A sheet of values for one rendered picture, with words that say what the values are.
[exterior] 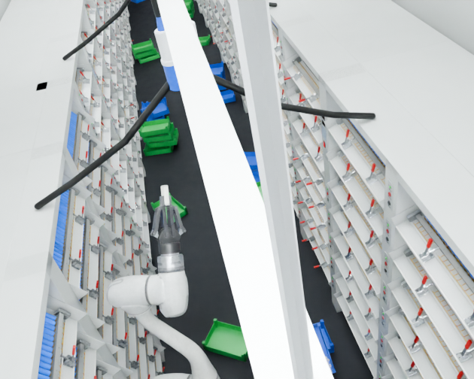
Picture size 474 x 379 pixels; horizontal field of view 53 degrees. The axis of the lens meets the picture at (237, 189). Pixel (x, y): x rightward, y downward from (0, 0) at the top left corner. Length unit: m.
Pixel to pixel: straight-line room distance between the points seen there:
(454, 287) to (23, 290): 1.34
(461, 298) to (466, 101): 0.79
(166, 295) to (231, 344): 1.74
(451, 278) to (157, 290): 0.95
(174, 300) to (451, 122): 1.18
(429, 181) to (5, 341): 1.36
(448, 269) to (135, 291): 1.03
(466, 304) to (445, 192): 0.35
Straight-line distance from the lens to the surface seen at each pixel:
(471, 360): 1.76
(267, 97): 0.16
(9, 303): 1.65
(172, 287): 1.64
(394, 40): 2.56
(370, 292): 2.55
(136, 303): 1.71
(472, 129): 1.91
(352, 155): 2.16
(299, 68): 2.82
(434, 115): 1.98
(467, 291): 1.66
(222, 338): 3.38
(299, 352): 0.28
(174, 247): 1.65
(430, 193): 1.62
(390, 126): 1.91
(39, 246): 1.78
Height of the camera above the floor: 2.80
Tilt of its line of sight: 39 degrees down
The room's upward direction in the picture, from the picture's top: 12 degrees counter-clockwise
